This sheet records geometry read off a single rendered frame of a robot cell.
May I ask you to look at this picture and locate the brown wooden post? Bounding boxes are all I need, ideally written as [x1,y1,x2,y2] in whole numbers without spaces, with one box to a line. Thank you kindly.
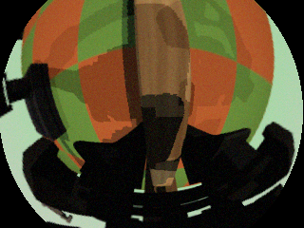
[142,152,178,221]

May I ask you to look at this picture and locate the brown wooden side rail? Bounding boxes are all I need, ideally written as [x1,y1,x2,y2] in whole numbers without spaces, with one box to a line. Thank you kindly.
[133,0,191,187]

